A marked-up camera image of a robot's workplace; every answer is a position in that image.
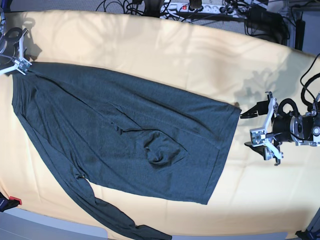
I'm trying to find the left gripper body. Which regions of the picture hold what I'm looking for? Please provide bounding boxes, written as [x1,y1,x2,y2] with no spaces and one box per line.
[249,91,315,166]

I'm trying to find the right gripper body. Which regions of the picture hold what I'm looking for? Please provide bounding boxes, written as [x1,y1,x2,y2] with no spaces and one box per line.
[0,27,32,75]

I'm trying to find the dark grey long-sleeve shirt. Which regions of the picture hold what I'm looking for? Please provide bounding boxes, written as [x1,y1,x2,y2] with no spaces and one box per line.
[12,62,241,240]

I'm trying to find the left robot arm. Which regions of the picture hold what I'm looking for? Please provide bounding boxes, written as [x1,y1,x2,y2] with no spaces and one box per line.
[240,73,320,166]

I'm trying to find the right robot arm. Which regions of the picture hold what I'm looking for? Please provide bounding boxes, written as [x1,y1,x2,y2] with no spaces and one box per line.
[0,8,32,75]

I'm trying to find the yellow table cloth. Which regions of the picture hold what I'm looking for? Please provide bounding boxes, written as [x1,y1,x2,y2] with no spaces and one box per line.
[0,10,320,238]

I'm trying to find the black power adapter box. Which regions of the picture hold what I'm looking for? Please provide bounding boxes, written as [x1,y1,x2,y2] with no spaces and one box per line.
[245,8,283,27]

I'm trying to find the black clamp right corner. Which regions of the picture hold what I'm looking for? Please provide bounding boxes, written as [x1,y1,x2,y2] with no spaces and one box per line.
[295,230,318,240]

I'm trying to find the white power strip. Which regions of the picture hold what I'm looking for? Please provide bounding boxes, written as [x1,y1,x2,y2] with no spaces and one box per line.
[160,0,242,19]

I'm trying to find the red and black clamp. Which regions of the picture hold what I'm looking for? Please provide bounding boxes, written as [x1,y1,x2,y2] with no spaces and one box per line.
[0,193,22,213]

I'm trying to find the tangle of black cables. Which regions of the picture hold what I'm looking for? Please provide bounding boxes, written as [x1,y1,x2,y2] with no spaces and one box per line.
[243,0,295,47]

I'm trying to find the black table leg post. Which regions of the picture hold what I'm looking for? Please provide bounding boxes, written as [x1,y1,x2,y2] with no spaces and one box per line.
[294,19,306,51]

